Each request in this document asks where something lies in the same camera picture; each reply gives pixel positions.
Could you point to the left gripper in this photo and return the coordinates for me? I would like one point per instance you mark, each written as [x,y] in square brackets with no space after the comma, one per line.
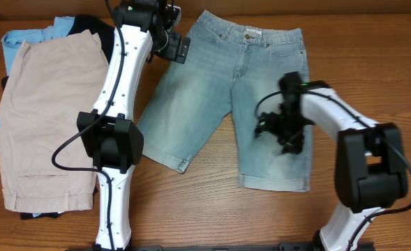
[176,49]

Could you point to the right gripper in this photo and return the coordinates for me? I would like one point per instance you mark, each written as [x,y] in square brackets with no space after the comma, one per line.
[270,125]

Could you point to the light blue denim shorts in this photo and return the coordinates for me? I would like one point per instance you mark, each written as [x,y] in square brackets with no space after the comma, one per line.
[230,70]

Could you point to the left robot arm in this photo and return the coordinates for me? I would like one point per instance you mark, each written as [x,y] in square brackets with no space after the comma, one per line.
[144,29]

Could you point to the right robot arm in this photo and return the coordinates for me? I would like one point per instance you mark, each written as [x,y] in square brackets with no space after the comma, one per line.
[370,169]

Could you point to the black garment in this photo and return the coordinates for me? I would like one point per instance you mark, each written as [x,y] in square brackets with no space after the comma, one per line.
[93,31]

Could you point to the beige shorts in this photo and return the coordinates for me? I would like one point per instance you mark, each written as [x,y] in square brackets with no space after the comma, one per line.
[48,122]

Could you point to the light blue shirt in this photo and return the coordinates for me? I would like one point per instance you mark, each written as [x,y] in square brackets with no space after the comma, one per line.
[11,42]

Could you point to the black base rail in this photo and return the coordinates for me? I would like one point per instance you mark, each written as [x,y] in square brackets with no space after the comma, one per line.
[219,248]

